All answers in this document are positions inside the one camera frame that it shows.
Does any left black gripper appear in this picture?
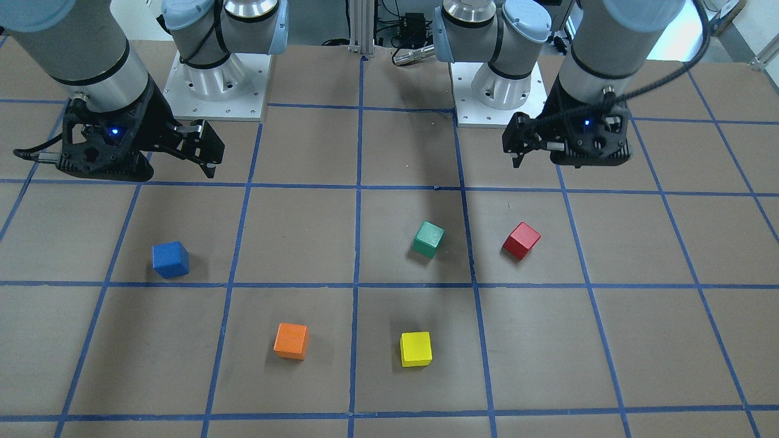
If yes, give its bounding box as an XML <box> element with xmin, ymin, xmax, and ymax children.
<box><xmin>503</xmin><ymin>103</ymin><xmax>632</xmax><ymax>169</ymax></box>

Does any blue wooden block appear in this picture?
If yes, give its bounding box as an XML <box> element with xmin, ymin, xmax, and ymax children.
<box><xmin>152</xmin><ymin>241</ymin><xmax>190</xmax><ymax>278</ymax></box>

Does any green wooden block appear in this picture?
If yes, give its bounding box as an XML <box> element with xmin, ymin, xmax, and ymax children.
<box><xmin>411</xmin><ymin>221</ymin><xmax>445</xmax><ymax>259</ymax></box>

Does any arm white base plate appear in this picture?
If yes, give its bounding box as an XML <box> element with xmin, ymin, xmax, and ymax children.
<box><xmin>160</xmin><ymin>54</ymin><xmax>274</xmax><ymax>122</ymax></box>
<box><xmin>450</xmin><ymin>62</ymin><xmax>548</xmax><ymax>128</ymax></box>

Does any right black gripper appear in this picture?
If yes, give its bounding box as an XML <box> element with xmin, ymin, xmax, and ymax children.
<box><xmin>55</xmin><ymin>77</ymin><xmax>225</xmax><ymax>182</ymax></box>

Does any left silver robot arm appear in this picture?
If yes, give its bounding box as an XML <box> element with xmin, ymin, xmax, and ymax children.
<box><xmin>432</xmin><ymin>1</ymin><xmax>711</xmax><ymax>169</ymax></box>

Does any brown paper table mat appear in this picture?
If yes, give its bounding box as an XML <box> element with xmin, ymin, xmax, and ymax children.
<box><xmin>1</xmin><ymin>37</ymin><xmax>778</xmax><ymax>437</ymax></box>

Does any aluminium frame post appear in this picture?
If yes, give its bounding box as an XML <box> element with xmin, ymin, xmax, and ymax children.
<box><xmin>348</xmin><ymin>1</ymin><xmax>376</xmax><ymax>58</ymax></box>

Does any orange wooden block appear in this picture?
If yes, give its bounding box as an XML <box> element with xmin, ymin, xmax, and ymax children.
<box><xmin>273</xmin><ymin>322</ymin><xmax>309</xmax><ymax>360</ymax></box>

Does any red wooden block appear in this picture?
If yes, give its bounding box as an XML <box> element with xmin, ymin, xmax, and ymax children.
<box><xmin>503</xmin><ymin>222</ymin><xmax>542</xmax><ymax>260</ymax></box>

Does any yellow wooden block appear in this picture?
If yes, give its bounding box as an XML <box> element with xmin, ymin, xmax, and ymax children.
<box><xmin>400</xmin><ymin>331</ymin><xmax>432</xmax><ymax>367</ymax></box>

